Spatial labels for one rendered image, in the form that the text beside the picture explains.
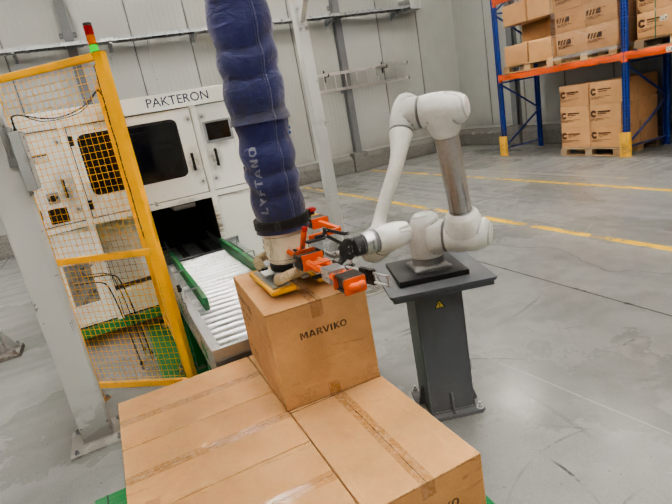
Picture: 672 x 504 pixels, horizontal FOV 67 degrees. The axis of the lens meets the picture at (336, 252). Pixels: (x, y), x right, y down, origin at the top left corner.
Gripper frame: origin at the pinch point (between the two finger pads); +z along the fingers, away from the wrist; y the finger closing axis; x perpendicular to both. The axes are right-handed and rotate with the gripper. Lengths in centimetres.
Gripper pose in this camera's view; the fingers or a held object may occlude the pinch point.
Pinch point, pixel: (312, 259)
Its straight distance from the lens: 184.1
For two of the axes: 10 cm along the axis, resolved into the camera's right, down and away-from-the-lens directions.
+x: -4.1, -1.8, 8.9
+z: -9.0, 2.7, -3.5
